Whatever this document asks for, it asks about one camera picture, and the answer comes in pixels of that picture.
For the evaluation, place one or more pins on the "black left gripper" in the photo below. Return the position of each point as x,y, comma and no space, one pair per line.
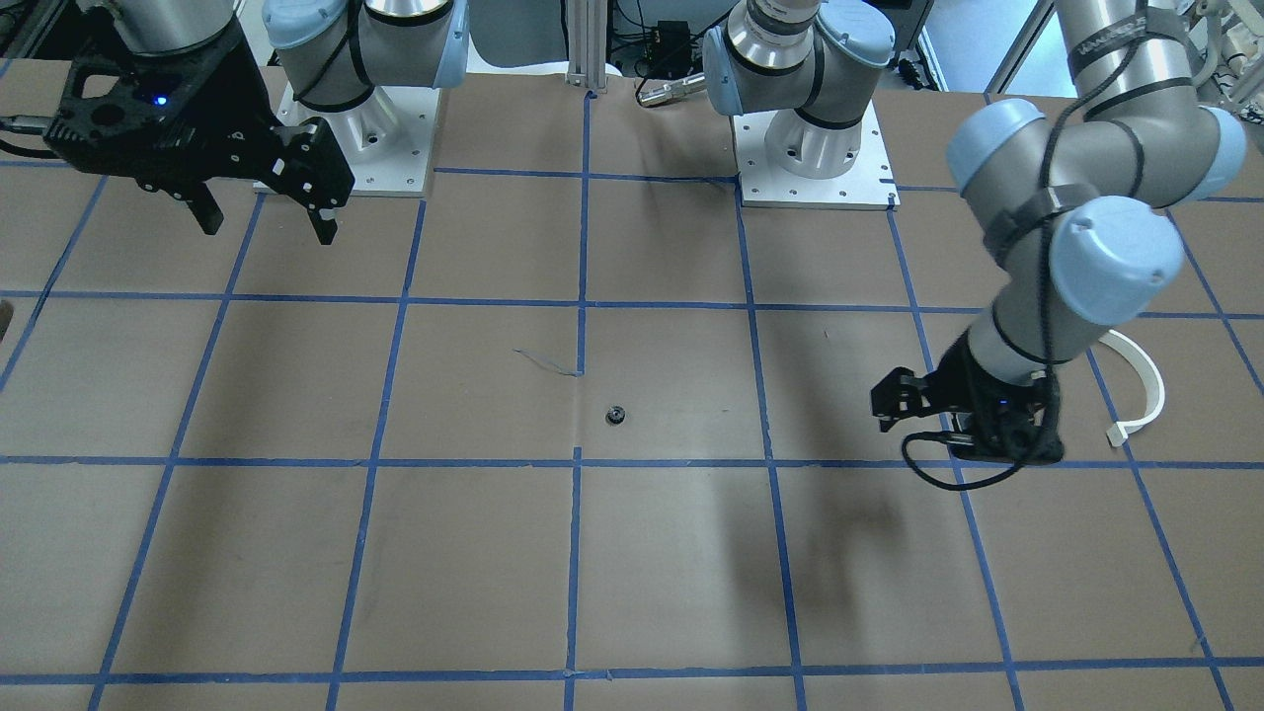
956,387

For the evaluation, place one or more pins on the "silver cylindrical connector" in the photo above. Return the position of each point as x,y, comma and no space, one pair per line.
671,92

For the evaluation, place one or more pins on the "aluminium frame post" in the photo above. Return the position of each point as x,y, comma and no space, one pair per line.
586,25

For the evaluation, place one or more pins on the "small black gear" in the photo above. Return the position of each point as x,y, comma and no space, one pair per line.
615,415

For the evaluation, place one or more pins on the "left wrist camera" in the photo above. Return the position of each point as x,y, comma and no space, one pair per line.
1001,427

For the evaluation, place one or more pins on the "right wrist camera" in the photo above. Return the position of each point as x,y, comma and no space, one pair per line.
138,109

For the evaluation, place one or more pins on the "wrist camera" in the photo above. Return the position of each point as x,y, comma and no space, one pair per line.
1001,427
138,109

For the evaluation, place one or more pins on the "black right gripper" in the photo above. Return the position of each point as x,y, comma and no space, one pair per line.
229,117

